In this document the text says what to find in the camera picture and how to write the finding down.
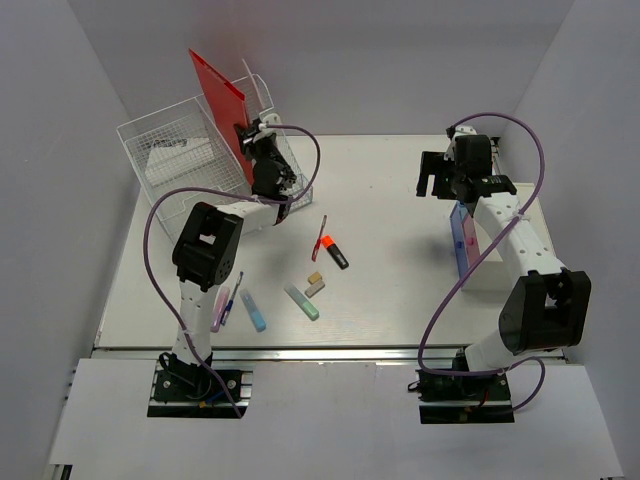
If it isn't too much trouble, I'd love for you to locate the red plastic folder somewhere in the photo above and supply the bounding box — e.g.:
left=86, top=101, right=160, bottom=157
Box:
left=189, top=49, right=254, bottom=187

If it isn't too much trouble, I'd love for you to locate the clear document sleeve with papers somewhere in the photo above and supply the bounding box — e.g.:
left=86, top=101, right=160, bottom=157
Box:
left=241, top=58, right=267, bottom=118

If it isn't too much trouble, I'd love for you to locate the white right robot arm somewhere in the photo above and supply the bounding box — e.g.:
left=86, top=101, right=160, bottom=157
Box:
left=417, top=126, right=592, bottom=399

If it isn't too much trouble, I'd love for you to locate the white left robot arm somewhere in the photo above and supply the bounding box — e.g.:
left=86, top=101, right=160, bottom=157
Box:
left=172, top=114, right=297, bottom=399

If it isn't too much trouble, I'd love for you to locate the red pen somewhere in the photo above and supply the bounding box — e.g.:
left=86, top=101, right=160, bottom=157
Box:
left=311, top=214, right=328, bottom=262

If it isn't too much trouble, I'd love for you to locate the orange black highlighter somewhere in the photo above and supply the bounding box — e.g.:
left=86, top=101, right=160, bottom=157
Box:
left=321, top=235, right=349, bottom=270

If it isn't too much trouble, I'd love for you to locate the white drawer box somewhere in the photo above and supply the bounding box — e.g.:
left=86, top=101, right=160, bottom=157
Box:
left=450, top=183, right=565, bottom=293

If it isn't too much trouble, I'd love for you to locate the grey eraser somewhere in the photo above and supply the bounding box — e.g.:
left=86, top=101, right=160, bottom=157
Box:
left=305, top=280, right=325, bottom=298

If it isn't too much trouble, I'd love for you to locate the blue ballpoint pen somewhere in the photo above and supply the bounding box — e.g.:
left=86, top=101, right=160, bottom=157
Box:
left=220, top=271, right=244, bottom=326

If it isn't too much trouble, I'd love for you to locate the blue highlighter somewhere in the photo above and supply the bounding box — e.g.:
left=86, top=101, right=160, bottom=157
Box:
left=240, top=289, right=267, bottom=332

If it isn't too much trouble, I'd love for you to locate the green highlighter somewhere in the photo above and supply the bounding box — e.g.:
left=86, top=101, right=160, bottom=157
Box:
left=284, top=284, right=320, bottom=321

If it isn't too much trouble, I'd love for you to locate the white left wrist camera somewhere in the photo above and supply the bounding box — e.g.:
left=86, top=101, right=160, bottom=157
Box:
left=256, top=112, right=281, bottom=139

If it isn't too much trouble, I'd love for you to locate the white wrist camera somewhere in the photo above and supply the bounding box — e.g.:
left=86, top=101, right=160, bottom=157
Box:
left=256, top=112, right=281, bottom=139
left=446, top=124, right=478, bottom=148

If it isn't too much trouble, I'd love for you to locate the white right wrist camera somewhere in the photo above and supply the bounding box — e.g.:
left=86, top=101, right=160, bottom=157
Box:
left=446, top=124, right=478, bottom=148

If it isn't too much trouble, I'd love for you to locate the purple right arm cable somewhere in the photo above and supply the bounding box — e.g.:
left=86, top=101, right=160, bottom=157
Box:
left=417, top=112, right=547, bottom=414

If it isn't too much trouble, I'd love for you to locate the white wire file organizer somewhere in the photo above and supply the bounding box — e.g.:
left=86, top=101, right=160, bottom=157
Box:
left=117, top=74, right=308, bottom=244

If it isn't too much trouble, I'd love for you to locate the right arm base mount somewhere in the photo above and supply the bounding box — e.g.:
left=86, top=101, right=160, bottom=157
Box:
left=407, top=370, right=514, bottom=425

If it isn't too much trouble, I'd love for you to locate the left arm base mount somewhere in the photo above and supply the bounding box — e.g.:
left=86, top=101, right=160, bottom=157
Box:
left=147, top=352, right=251, bottom=420

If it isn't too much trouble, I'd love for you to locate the aluminium table rail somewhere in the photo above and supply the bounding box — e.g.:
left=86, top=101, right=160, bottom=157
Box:
left=92, top=343, right=566, bottom=364

